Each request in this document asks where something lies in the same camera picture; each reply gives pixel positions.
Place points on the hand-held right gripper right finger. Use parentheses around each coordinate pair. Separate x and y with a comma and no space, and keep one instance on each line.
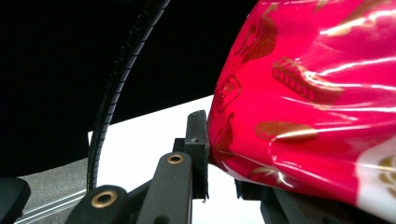
(252,191)

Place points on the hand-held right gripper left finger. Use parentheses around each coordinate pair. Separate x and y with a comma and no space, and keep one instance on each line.
(199,149)

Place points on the red printed plastic bag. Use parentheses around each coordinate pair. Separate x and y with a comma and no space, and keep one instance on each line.
(295,93)

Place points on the aluminium floor rail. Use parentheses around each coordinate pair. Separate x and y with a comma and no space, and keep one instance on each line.
(46,208)

